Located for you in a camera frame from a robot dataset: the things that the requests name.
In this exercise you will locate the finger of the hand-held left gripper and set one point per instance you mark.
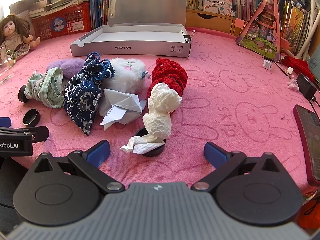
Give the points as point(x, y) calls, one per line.
point(37, 133)
point(5, 122)

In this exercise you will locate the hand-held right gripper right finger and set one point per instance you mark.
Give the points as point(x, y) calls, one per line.
point(215, 153)

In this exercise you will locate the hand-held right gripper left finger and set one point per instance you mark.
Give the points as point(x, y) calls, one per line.
point(98, 152)

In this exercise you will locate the green checkered cloth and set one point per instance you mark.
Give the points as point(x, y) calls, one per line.
point(50, 90)

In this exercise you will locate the white packet with pink yarn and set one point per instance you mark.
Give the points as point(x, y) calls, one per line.
point(120, 107)

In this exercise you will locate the black round container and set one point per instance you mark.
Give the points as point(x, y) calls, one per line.
point(152, 153)

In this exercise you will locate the purple plush toy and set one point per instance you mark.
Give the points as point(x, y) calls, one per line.
point(67, 66)

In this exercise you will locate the white tissue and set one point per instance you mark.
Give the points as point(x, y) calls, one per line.
point(160, 105)

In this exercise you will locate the white plush toy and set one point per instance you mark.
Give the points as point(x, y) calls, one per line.
point(125, 75)

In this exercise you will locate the red crochet piece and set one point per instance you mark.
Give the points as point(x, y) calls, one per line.
point(170, 75)

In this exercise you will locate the grey file box with lid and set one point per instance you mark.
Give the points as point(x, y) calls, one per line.
point(140, 47)

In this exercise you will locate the pink rabbit print blanket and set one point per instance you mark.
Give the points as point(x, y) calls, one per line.
point(225, 105)

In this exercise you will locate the clear glass cup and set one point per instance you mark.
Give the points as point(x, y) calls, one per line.
point(5, 70)

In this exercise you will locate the small dark pin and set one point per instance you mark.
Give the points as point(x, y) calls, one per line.
point(283, 117)

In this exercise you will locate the phone in dark red case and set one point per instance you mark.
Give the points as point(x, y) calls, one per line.
point(308, 140)

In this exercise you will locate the doll with brown hair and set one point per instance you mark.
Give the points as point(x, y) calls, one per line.
point(10, 27)

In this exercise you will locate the white charger plug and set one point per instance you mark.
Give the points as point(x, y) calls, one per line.
point(267, 64)

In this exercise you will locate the small white adapter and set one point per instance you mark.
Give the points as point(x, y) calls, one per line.
point(290, 71)

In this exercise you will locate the orange cloth item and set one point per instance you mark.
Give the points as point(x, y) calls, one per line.
point(311, 212)

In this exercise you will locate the black power adapter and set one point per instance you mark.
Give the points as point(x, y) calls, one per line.
point(306, 85)

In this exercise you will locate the black binder clip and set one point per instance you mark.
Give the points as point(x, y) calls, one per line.
point(187, 37)

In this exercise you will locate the red plastic crate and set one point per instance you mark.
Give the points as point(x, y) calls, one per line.
point(72, 17)

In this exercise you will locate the red knitted strip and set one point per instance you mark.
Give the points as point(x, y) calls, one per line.
point(300, 66)

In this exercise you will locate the wooden drawer organiser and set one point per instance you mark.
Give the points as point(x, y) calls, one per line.
point(212, 22)

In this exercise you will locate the pink triangular toy house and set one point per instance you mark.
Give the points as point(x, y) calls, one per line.
point(262, 30)

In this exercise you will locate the label printer box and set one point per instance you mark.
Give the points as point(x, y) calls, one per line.
point(217, 2)

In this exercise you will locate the leaning picture books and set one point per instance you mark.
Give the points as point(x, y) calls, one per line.
point(296, 22)

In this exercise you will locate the row of colourful shelf books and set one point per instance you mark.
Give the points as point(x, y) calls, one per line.
point(250, 0)

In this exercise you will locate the white tube frame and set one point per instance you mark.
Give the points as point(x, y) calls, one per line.
point(312, 17)

